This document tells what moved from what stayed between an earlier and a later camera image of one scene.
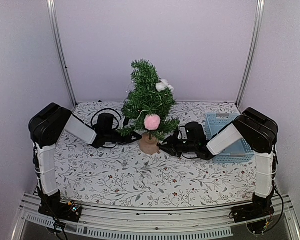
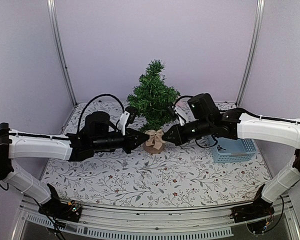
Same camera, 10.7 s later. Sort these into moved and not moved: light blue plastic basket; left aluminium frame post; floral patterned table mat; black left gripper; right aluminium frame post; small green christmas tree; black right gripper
Moved: small green christmas tree; black left gripper; black right gripper
Not moved: left aluminium frame post; floral patterned table mat; right aluminium frame post; light blue plastic basket
